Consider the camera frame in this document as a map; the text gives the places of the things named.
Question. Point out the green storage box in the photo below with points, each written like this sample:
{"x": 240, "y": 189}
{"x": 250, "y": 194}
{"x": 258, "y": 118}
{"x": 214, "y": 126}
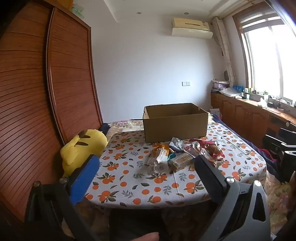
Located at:
{"x": 77, "y": 10}

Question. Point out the white wall socket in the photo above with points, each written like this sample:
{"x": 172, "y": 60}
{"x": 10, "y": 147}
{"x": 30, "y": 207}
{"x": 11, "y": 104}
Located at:
{"x": 186, "y": 83}

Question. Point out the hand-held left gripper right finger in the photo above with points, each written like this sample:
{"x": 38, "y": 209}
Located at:
{"x": 208, "y": 176}

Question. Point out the small grey fan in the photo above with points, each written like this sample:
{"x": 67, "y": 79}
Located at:
{"x": 226, "y": 75}

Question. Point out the wooden slatted wardrobe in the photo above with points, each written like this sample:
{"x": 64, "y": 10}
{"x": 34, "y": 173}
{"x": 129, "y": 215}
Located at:
{"x": 27, "y": 92}

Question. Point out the brown cardboard box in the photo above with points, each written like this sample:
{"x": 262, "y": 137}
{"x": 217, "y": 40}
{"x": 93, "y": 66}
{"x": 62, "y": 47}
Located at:
{"x": 175, "y": 129}

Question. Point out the beige wall air conditioner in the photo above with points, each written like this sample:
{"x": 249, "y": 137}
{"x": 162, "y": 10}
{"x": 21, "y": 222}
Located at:
{"x": 192, "y": 27}

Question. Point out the orange fruit print tablecloth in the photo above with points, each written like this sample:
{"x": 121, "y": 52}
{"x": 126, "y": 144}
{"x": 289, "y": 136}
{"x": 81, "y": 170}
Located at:
{"x": 129, "y": 178}

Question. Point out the clear-wrapped white cracker pack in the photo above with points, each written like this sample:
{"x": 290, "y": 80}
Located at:
{"x": 157, "y": 168}

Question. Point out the brown red snack packet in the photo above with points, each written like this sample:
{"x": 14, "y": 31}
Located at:
{"x": 214, "y": 150}

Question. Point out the orange snack packet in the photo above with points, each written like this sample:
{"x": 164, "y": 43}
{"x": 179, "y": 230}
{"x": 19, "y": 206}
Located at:
{"x": 163, "y": 146}

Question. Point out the white paper bag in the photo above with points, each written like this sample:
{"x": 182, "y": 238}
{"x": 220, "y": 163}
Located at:
{"x": 215, "y": 112}

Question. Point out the black chair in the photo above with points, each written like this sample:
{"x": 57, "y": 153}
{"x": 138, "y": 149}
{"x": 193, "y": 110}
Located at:
{"x": 282, "y": 148}

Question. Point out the pink snack packet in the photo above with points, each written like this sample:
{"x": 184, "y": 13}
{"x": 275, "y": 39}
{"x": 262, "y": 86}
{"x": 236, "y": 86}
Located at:
{"x": 203, "y": 141}

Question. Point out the red cloth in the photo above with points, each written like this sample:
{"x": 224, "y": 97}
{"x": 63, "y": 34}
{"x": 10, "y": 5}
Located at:
{"x": 271, "y": 154}

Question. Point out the clear brown bread pack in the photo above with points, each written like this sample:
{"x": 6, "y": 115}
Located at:
{"x": 181, "y": 162}

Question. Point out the yellow plastic object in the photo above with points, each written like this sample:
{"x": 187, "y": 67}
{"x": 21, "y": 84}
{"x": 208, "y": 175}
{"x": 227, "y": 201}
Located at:
{"x": 78, "y": 150}

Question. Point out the window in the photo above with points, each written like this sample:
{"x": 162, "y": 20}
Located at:
{"x": 272, "y": 58}

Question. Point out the white blue snack packet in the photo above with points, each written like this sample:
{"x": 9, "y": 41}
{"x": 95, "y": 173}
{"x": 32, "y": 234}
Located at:
{"x": 177, "y": 143}

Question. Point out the white tissue pack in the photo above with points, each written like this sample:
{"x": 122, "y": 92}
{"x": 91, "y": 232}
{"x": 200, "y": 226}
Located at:
{"x": 262, "y": 102}

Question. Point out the teal foil candy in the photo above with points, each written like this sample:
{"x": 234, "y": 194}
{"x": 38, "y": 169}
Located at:
{"x": 171, "y": 156}

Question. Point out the blue bottles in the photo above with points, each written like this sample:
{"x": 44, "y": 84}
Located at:
{"x": 238, "y": 88}

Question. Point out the pale patterned curtain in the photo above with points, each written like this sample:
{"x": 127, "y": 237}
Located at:
{"x": 223, "y": 46}

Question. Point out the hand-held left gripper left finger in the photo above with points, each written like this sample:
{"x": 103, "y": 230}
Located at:
{"x": 84, "y": 179}

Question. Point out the wooden low cabinet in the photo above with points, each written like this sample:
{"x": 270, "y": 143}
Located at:
{"x": 242, "y": 113}

